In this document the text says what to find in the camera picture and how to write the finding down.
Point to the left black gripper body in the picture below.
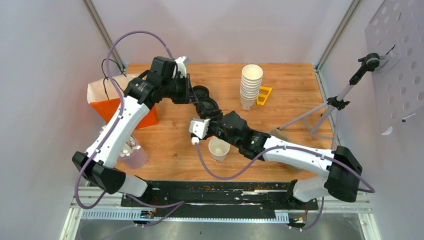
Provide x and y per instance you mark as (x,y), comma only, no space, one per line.
(180,94)

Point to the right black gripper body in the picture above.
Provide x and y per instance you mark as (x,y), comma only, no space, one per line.
(215,128)

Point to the black plastic cup lid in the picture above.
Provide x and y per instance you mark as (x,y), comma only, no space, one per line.
(207,108)

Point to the white paper coffee cup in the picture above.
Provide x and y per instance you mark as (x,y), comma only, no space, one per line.
(218,149)

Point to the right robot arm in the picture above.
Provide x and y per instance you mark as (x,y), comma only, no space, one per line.
(337,171)

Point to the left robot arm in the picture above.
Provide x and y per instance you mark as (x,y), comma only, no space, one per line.
(166,78)

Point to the orange paper takeout bag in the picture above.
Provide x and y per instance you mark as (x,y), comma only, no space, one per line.
(104,98)

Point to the stack of black lids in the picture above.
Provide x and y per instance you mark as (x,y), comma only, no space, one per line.
(201,92)

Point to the yellow plastic holder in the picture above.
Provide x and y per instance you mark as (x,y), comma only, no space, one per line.
(263,95)

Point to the brown pulp cup carrier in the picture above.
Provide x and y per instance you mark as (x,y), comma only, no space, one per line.
(284,137)

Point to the stack of white paper cups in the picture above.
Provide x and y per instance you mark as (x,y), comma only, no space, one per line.
(251,80)

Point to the pink cup with packets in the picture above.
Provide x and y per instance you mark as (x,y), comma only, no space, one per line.
(134,154)

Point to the grey tripod stand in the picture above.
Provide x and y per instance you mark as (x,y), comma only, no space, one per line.
(369,63)

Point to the white perforated panel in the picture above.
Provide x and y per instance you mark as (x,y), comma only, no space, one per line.
(396,34)

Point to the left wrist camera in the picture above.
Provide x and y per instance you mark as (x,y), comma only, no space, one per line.
(181,66)

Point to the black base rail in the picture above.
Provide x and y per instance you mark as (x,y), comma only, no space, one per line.
(212,201)

